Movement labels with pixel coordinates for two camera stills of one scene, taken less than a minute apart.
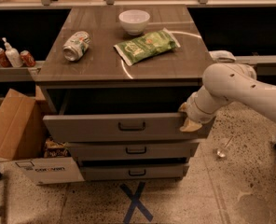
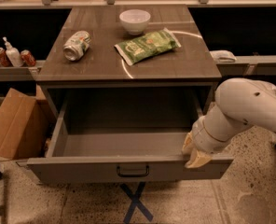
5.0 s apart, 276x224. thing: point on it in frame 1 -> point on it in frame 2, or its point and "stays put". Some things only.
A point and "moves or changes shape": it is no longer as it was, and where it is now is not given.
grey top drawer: x=117 y=115 moves or changes shape
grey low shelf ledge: x=16 y=74 stays put
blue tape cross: x=136 y=203 stays put
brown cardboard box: x=17 y=131 stays put
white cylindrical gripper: x=193 y=108 -> x=203 y=136
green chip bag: x=140 y=49 stays put
